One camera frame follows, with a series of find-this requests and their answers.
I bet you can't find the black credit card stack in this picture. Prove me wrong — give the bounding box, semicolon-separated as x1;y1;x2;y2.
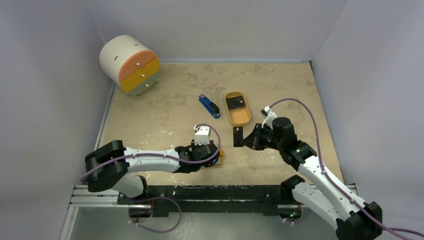
225;95;246;110

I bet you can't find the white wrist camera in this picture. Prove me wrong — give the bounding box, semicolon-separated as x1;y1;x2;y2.
193;125;211;146
260;106;278;128

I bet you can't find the white round mini drawer chest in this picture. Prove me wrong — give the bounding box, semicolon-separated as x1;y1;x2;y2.
99;35;161;96

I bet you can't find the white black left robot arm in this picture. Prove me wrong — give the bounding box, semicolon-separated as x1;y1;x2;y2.
80;140;221;205

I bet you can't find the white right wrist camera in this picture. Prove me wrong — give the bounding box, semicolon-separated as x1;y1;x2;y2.
260;106;278;128

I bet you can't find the blue black stapler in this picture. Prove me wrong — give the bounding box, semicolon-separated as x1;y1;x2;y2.
198;94;221;119

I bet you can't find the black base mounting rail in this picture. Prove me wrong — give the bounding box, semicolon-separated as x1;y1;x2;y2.
117;185;304;220

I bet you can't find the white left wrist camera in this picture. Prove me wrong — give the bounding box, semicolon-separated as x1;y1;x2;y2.
193;125;211;146

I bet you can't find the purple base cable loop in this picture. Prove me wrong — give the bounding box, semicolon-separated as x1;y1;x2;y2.
128;193;185;234

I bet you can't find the orange oval tray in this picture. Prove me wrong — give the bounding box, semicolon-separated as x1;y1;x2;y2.
224;91;251;127

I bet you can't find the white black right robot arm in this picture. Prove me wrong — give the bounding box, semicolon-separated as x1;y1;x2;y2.
240;117;383;240

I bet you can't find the orange leather card holder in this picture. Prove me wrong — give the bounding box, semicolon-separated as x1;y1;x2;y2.
212;150;225;167

